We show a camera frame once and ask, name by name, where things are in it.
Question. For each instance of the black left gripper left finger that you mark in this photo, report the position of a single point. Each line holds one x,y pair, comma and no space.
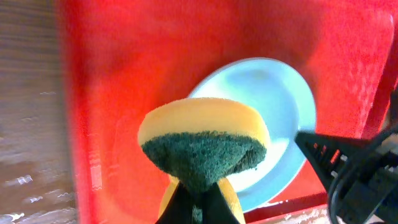
176,206

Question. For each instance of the yellow green sponge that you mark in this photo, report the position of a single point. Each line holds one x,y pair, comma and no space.
201,141

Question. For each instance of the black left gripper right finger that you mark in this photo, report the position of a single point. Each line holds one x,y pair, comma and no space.
215,209

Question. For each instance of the red plastic tray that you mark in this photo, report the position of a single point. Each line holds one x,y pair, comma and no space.
125,58

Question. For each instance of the light blue plate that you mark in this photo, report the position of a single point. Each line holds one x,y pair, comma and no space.
285,101

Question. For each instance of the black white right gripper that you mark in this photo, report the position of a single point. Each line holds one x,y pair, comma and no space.
360,174

